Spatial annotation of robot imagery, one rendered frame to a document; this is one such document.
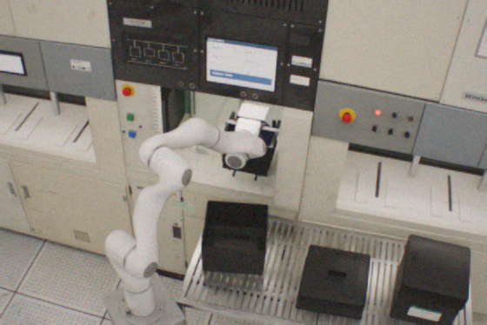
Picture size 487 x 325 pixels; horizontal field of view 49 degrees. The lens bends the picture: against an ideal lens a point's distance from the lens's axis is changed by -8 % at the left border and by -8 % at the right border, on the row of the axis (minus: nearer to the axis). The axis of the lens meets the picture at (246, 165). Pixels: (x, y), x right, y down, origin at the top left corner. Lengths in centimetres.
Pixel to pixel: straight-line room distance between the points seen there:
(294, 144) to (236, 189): 46
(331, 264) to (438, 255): 47
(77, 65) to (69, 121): 74
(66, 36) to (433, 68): 154
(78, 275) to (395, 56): 231
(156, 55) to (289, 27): 58
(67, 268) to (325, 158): 184
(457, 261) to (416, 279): 22
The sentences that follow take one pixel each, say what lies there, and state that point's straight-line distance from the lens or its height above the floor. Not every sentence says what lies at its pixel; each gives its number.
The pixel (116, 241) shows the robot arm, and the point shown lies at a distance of 214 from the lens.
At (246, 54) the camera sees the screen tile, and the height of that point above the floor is 163.
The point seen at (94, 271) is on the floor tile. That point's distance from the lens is 357.
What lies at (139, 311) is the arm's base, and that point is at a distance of 238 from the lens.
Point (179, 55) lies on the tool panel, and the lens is 235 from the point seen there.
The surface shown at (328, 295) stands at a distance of 240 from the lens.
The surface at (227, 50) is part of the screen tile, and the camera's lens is 227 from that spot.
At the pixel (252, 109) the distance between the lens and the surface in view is 255.
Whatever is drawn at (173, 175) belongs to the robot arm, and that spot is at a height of 147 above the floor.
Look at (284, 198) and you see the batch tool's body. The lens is 264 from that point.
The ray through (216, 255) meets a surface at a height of 88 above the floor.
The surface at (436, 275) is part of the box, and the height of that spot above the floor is 101.
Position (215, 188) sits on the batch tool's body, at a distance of 276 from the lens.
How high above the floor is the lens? 281
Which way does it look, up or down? 43 degrees down
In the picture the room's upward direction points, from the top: 3 degrees clockwise
